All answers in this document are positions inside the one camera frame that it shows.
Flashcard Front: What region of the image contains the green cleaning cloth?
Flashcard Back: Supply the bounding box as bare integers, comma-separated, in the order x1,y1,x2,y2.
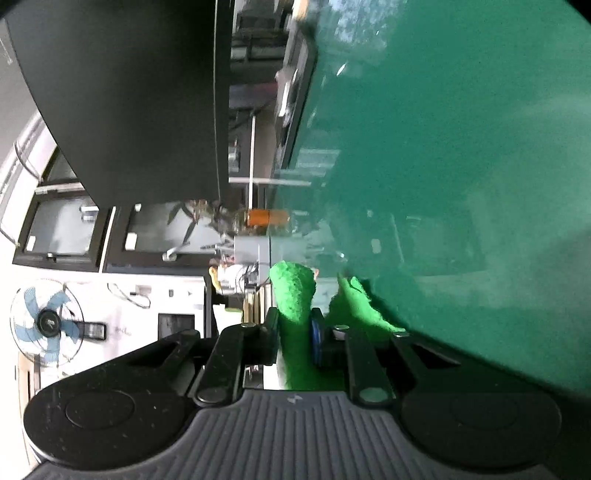
268,261,408,391

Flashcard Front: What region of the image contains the clear bottle with orange label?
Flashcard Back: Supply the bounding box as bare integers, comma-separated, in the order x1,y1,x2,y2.
226,208,271,232

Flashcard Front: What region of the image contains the large black panel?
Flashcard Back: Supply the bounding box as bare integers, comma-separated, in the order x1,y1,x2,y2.
4,0,232,207

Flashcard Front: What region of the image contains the black framed window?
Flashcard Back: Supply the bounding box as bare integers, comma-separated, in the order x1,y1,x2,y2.
103,203,232,274
11,184,115,274

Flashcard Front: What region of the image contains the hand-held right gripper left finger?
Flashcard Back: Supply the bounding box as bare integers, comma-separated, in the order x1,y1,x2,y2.
131,307,280,408

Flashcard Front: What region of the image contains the potted plant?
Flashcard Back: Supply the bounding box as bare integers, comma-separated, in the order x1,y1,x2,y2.
167,198,228,246

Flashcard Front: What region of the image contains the black cable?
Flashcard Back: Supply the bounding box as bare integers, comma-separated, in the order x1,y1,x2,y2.
106,282,151,309

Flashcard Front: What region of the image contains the wall fan with blue blades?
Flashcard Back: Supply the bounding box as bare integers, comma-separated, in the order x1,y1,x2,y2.
10,278,108,368

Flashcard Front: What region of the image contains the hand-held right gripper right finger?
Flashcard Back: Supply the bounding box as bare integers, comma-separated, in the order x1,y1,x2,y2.
310,308,463,407

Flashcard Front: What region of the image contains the small black screen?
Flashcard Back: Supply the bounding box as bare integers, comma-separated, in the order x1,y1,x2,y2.
157,312,195,341

